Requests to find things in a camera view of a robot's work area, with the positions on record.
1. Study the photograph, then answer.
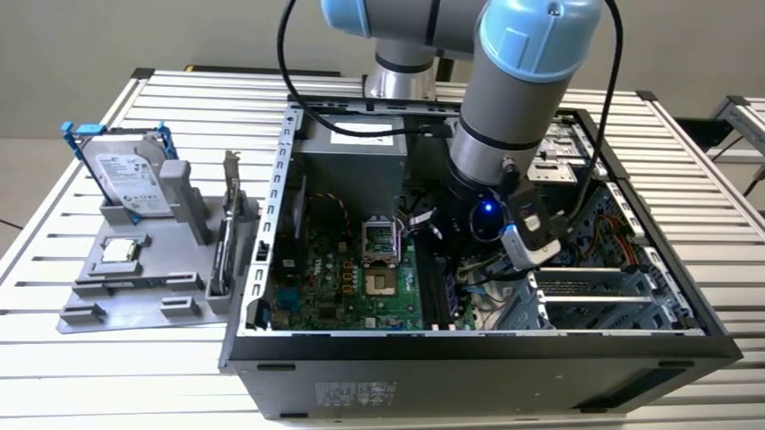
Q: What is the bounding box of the hard disk in blue carrier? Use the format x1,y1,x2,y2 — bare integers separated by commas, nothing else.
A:
63,120,177,220

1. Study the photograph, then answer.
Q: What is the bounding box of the green graphics card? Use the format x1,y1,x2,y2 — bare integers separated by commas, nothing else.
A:
206,150,247,299

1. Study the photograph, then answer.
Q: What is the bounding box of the CPU socket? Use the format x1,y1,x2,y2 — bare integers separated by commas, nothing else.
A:
362,267,401,297

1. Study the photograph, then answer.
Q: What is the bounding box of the orange yellow wire bundle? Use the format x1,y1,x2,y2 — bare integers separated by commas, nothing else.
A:
573,213,645,274

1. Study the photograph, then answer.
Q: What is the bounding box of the green motherboard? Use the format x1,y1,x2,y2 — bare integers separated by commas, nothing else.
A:
269,219,480,332

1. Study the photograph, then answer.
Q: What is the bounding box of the silver CPU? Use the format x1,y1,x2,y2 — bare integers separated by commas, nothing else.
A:
101,239,143,262

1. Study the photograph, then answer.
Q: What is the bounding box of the metal socket cover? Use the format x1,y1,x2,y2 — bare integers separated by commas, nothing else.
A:
361,214,401,265

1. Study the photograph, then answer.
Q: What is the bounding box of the black table bracket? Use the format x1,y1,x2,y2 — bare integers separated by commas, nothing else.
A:
675,116,735,149

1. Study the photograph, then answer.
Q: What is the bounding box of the black camera cable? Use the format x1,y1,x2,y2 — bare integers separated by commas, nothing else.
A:
561,0,623,228
278,0,456,139

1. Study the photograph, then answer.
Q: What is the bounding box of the red black twisted wire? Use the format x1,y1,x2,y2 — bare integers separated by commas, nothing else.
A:
307,192,358,237

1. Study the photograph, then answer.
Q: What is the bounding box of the grey power supply unit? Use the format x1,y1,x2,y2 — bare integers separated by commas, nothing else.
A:
291,114,409,211

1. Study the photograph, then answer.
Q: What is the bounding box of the dark RAM stick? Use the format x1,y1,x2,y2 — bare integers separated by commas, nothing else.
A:
105,278,170,290
442,263,474,322

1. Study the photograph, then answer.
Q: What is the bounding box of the aluminium frame table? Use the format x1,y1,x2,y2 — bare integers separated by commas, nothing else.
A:
704,94,765,178

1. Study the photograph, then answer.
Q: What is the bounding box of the black RAM slot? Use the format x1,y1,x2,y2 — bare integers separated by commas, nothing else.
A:
417,250,437,331
428,259,445,331
438,268,452,331

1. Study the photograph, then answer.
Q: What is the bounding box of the perforated metal disk bay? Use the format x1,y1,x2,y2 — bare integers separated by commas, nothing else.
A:
496,263,689,332

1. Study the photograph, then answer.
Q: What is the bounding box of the grey parts rack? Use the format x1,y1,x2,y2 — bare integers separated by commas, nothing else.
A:
56,150,265,335

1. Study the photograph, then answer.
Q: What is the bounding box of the black PC case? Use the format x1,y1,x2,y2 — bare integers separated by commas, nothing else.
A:
218,93,747,422

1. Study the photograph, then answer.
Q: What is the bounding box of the blue expansion slot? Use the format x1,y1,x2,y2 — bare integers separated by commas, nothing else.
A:
273,288,302,314

